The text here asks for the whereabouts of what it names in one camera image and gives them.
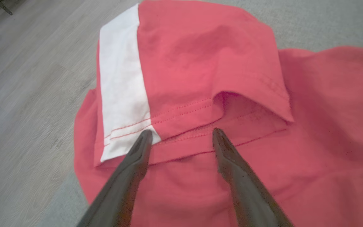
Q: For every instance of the red t-shirt with white stripes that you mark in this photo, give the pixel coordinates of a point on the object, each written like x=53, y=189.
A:
x=206, y=63

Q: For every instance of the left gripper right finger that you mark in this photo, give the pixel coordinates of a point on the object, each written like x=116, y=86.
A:
x=250, y=201

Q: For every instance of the grey fabric sofa seat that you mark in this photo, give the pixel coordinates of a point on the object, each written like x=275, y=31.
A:
x=326, y=22

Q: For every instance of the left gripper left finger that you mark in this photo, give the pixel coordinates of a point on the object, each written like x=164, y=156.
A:
x=118, y=195

